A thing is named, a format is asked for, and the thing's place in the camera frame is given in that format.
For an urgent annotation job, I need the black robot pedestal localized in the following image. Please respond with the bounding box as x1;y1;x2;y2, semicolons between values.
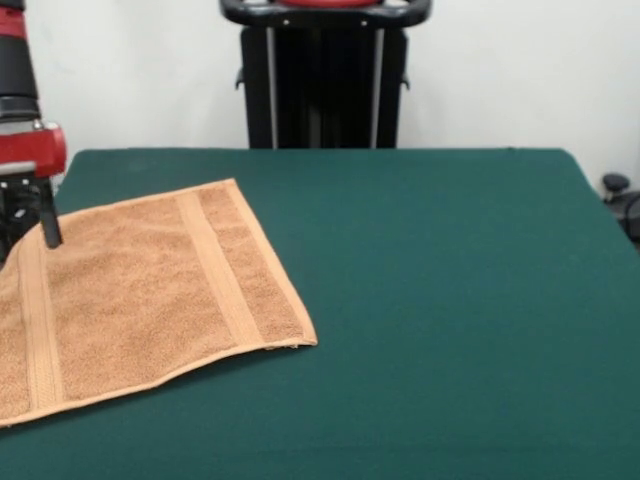
218;0;431;150

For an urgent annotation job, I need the tan terry towel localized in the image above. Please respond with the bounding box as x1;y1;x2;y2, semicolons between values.
0;178;319;429

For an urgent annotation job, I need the dark green table cloth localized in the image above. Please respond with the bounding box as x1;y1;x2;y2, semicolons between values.
0;147;640;480

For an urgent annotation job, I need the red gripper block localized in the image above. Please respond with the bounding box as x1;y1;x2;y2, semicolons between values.
0;123;68;250

